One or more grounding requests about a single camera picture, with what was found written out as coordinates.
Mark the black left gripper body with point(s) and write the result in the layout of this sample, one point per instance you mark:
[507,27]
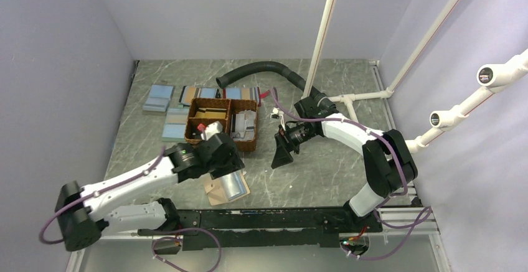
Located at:
[230,164]

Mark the row of cards behind basket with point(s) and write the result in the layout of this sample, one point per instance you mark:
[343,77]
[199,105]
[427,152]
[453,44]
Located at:
[188,93]

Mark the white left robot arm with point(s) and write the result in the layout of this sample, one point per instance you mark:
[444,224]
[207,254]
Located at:
[86,213]

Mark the tan leather card holder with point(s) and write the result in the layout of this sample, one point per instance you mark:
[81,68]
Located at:
[215,192]

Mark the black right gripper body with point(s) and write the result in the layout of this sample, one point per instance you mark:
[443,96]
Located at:
[296,136]

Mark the aluminium frame rail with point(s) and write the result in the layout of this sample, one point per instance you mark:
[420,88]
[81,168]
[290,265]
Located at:
[398,224]

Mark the blue credit cards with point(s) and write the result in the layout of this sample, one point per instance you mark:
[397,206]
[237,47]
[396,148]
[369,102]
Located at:
[233,185]

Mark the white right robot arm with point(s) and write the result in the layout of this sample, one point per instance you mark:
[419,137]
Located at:
[388,163]

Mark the white PVC pipe frame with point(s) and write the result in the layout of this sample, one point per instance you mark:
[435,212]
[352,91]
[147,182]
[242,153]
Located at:
[493,78]

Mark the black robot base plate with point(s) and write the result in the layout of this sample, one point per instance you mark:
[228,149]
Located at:
[321,226]

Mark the blue card stack far left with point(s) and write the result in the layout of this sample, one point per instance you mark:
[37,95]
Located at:
[159,98]

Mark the grey cards in basket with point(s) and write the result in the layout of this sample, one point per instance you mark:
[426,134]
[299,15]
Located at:
[243,125]

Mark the brown woven divided basket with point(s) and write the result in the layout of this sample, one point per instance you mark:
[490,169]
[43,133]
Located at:
[232,106]

